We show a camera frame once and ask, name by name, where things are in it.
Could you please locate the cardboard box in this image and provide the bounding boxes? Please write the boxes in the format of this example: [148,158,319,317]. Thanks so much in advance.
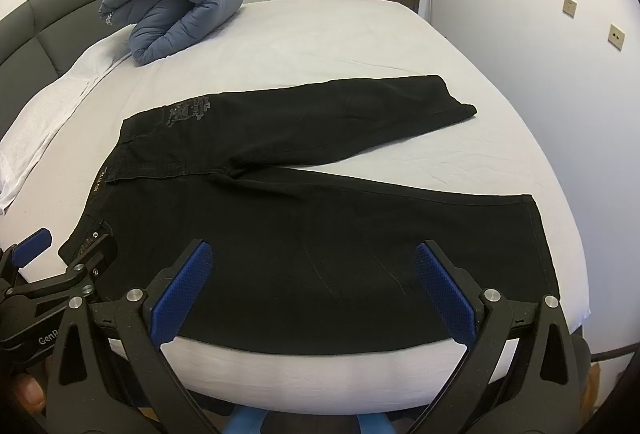
[585,361,604,415]

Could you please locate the person's left hand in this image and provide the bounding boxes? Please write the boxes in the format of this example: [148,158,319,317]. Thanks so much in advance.
[7,359,56,416]

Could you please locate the blue plastic object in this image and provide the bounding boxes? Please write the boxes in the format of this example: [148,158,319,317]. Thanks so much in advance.
[220,406,401,434]

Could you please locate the white towel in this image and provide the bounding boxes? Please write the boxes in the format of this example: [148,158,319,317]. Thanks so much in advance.
[0,36,133,215]

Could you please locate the black cable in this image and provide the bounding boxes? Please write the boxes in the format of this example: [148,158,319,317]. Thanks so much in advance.
[590,339,640,363]

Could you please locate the grey padded headboard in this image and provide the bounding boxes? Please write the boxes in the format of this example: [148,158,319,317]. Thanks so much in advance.
[0,0,133,140]

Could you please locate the black pants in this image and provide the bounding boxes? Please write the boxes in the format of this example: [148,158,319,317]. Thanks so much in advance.
[57,74,562,357]

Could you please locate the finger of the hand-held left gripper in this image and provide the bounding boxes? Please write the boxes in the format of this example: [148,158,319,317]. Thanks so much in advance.
[0,227,53,282]
[17,220,121,310]

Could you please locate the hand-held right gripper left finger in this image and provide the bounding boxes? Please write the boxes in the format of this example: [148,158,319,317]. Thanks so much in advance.
[47,239,221,434]

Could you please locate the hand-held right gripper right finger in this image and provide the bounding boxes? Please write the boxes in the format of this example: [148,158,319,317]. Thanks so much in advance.
[414,240,593,434]

